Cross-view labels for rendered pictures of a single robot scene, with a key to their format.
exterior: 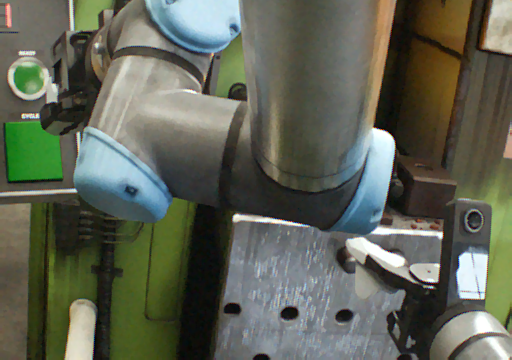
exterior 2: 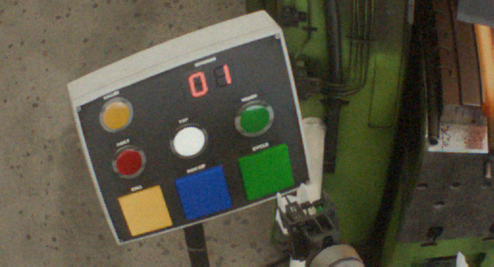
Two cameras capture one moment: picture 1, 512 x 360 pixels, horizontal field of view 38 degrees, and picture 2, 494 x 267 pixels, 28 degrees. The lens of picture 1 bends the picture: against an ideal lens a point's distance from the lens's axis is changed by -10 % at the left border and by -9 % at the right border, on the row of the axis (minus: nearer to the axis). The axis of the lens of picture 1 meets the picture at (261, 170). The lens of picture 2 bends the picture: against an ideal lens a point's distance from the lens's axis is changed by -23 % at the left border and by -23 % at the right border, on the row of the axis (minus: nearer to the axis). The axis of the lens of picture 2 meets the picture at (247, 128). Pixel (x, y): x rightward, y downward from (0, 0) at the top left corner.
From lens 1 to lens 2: 138 cm
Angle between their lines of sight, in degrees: 45
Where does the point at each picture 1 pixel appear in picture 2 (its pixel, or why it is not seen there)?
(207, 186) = not seen: outside the picture
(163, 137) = not seen: outside the picture
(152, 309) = (374, 120)
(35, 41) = (255, 85)
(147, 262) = (370, 97)
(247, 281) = (432, 173)
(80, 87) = (303, 252)
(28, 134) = (260, 164)
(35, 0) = (249, 50)
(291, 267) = (457, 168)
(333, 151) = not seen: outside the picture
